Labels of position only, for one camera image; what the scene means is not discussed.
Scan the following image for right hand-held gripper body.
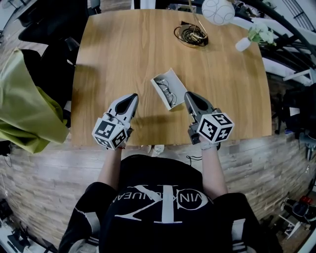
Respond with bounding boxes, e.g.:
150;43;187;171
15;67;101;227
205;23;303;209
188;112;235;146

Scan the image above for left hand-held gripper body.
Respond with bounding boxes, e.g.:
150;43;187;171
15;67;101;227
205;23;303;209
91;113;134;151

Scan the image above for thin black-framed glasses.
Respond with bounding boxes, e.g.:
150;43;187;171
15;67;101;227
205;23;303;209
155;78;178;107

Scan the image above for white glasses case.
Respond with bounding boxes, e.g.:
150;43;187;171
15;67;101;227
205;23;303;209
150;68;187;112

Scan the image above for person's left forearm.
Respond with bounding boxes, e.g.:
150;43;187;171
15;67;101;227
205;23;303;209
97;148;122;191

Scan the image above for person's right forearm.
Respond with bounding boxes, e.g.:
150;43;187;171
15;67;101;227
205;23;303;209
201;147;228;201

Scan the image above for white wristband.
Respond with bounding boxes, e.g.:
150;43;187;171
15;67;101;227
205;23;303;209
199;141;219;151

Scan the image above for person's right white shoe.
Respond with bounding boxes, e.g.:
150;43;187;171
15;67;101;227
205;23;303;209
151;144;165;158

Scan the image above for person's black printed shirt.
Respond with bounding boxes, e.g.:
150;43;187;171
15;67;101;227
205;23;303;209
58;154;283;253

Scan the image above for white vase with flowers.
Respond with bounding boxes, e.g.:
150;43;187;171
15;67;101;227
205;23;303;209
235;23;277;52

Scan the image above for black office chair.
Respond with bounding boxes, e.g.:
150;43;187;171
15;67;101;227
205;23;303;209
271;84;316;139
18;0;89;129

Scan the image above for green cloth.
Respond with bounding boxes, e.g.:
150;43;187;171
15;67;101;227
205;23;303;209
0;48;70;154

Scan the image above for white globe desk lamp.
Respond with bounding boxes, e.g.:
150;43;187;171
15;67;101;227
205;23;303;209
174;0;235;48

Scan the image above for black metal railing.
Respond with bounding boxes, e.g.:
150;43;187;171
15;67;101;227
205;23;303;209
237;0;316;84

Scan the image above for white folding stand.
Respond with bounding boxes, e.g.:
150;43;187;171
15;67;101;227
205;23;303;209
278;213;301;240

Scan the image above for black floor cable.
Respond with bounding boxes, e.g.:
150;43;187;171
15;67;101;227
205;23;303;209
186;155;203;167

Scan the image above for black coiled cable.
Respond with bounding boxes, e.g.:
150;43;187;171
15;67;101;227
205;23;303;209
174;21;209;46

